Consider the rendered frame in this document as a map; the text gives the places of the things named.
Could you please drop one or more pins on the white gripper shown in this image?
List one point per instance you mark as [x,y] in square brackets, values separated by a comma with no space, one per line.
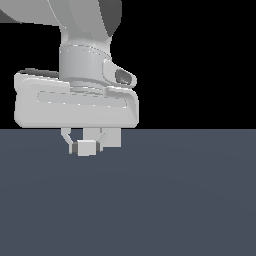
[76,115]

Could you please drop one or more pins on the white charger block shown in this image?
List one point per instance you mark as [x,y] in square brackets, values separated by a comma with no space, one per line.
[86,148]

